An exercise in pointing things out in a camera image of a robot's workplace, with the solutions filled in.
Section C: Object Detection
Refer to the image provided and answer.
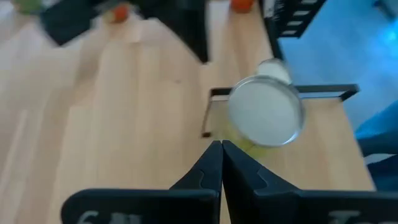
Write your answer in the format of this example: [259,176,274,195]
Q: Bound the orange labelled tin can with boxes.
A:
[229,0,254,14]
[104,2,130,24]

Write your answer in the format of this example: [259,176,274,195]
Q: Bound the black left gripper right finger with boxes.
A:
[222,139,398,224]

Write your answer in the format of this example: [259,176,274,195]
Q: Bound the wooden shelf with black legs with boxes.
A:
[201,83,376,191]

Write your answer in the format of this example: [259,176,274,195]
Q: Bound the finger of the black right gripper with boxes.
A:
[136,0,205,63]
[174,0,210,65]

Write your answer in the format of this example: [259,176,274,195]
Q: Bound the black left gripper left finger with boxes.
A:
[61,139,224,224]

